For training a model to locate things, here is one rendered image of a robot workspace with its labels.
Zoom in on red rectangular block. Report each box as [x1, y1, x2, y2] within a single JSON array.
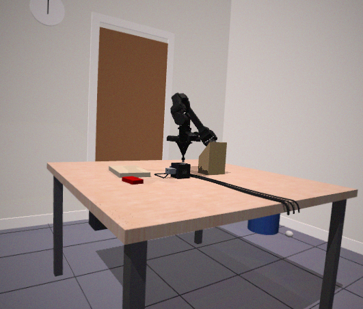
[[122, 176, 144, 185]]

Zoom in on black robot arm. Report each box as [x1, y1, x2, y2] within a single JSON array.
[[170, 92, 217, 146]]

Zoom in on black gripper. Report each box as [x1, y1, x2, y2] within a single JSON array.
[[167, 125, 201, 155]]

